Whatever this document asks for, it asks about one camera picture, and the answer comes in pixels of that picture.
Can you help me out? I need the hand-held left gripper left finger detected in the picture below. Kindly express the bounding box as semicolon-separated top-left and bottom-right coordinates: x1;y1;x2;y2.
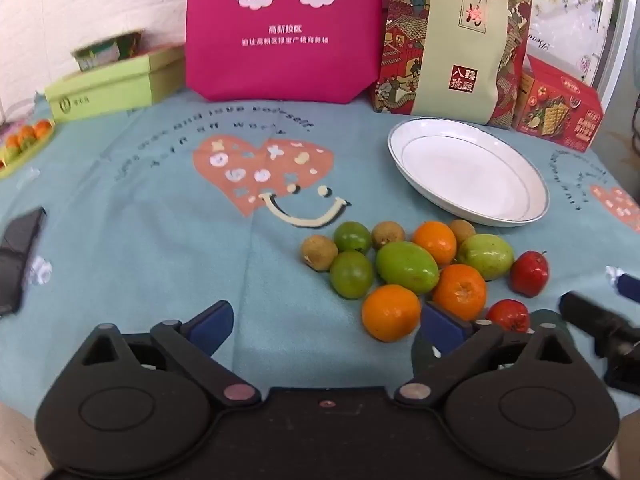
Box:
75;300;262;406

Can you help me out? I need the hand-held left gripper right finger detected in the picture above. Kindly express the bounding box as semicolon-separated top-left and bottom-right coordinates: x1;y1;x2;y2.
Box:
395;302;581;406

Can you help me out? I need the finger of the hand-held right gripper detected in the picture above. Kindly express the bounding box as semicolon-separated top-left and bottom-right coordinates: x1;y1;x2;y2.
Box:
616;271;640;305
559;291;640;391

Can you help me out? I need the orange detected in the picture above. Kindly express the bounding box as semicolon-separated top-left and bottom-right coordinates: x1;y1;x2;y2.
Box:
412;221;458;266
361;284;422;343
434;263;488;322

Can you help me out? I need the small red apple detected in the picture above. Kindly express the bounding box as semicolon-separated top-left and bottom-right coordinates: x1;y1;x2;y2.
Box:
485;299;531;333

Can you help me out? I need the green pepper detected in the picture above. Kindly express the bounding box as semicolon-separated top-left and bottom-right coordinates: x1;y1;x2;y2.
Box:
375;241;441;296

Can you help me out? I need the red tomato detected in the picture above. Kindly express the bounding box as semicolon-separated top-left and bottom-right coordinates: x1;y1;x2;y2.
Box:
509;251;550;297

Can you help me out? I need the green pear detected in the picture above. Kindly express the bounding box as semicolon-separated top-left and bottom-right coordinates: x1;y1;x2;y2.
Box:
457;234;516;282

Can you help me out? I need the brown longan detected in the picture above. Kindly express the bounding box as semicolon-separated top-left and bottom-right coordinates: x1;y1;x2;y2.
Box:
448;219;477;246
371;221;406;251
301;235;340;272

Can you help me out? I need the small round green fruit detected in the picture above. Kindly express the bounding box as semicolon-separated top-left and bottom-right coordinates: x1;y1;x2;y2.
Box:
329;250;375;300
333;221;373;254

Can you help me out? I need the white plate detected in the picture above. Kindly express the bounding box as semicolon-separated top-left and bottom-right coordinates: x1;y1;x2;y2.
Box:
387;117;550;227

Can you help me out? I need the teal printed tablecloth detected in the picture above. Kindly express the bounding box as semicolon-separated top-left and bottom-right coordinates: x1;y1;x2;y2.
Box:
0;85;640;411

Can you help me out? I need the red cracker box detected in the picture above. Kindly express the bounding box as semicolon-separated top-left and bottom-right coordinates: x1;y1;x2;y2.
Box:
512;55;605;153

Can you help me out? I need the black flat device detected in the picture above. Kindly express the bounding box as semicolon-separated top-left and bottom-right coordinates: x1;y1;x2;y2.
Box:
0;207;47;316

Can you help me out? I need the light green box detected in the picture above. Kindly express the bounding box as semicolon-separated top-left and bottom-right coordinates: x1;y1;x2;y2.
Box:
44;45;187;122

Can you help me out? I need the pink fabric bag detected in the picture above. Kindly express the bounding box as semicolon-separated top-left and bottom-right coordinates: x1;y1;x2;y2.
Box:
185;0;385;105

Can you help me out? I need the floral plastic bag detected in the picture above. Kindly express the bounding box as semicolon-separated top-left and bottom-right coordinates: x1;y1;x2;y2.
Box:
525;0;626;91

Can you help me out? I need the small patterned green box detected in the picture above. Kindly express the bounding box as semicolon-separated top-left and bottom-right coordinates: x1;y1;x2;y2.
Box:
71;30;147;73

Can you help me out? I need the red and green gift bag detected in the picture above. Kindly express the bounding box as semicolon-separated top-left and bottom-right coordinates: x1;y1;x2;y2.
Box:
370;0;537;131

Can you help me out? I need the white vertical post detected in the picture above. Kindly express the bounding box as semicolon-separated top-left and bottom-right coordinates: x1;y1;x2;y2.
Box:
595;0;640;111

